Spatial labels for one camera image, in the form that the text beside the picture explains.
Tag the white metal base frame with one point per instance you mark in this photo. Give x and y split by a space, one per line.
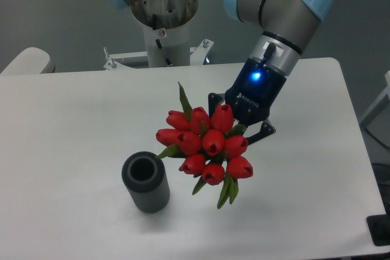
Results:
137 60

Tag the beige chair backrest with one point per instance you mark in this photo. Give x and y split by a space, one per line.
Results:
30 61

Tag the white furniture frame right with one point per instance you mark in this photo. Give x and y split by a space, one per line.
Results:
376 107

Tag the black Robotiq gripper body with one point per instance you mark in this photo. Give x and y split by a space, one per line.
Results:
253 92

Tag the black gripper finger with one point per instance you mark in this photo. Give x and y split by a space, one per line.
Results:
214 100
266 129

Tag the red tulip bouquet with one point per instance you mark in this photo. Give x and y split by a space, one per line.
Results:
212 147

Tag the black device at table edge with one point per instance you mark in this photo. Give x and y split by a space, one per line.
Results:
379 229

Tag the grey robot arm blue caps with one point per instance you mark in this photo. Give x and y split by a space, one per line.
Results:
287 28

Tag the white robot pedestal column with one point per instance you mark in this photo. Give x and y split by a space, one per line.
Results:
167 47

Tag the dark grey ribbed vase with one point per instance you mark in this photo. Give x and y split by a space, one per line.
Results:
144 176

